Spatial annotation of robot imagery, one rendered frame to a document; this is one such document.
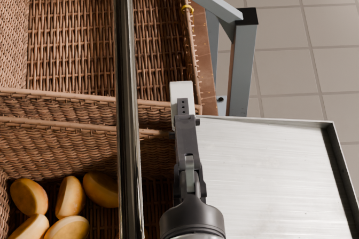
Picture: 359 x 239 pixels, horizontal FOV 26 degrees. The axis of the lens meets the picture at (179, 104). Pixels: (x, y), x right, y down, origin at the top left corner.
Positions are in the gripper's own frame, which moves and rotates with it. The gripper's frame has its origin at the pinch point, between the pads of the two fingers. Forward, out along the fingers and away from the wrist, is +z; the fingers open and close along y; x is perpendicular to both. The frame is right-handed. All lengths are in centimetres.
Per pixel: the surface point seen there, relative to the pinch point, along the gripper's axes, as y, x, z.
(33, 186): 54, -28, 23
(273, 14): 120, 41, 130
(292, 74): 120, 44, 102
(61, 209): 55, -23, 18
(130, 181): 2.3, -7.0, -9.7
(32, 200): 55, -28, 20
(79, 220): 55, -19, 15
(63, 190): 55, -22, 22
